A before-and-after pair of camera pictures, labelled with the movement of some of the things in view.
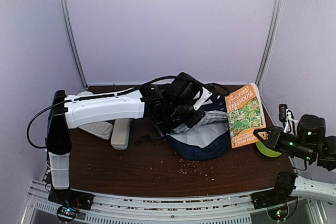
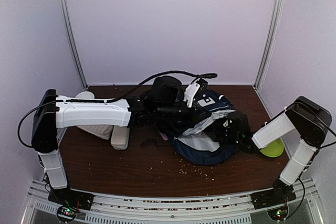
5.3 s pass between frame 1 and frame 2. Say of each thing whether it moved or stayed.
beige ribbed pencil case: stayed
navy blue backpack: moved
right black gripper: moved
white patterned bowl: stayed
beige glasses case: stayed
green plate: stayed
